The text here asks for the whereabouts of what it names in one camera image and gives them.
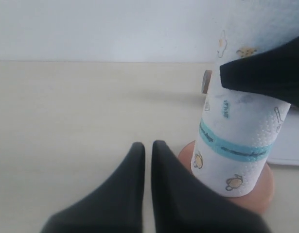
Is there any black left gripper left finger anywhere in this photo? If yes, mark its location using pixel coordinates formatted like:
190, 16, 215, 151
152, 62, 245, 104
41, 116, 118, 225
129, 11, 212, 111
41, 142, 145, 233

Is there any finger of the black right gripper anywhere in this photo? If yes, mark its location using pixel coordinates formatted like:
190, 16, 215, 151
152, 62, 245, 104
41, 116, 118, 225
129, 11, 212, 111
220, 36, 299, 108

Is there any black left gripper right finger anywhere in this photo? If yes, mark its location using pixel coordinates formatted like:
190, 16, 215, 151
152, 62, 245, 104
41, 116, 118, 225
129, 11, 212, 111
151, 140, 271, 233

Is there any printed white paper towel roll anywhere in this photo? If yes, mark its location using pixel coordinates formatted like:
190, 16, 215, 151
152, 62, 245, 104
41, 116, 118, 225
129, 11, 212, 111
191, 30, 290, 197

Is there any brown cardboard tube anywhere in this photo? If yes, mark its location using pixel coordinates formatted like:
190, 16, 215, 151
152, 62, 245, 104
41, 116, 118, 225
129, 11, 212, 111
201, 70, 212, 94

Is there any wooden paper towel holder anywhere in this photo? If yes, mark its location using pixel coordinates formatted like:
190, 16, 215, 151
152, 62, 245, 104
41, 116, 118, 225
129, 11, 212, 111
177, 141, 274, 215

